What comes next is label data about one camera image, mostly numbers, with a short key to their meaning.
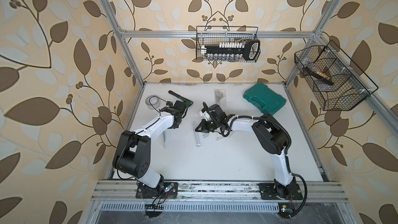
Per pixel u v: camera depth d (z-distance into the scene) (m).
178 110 0.67
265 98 1.08
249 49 0.84
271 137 0.54
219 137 0.93
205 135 0.94
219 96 1.12
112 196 0.74
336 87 0.74
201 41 0.96
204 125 0.85
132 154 0.45
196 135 0.91
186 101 1.09
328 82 0.75
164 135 0.87
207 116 0.88
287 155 0.56
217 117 0.79
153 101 1.08
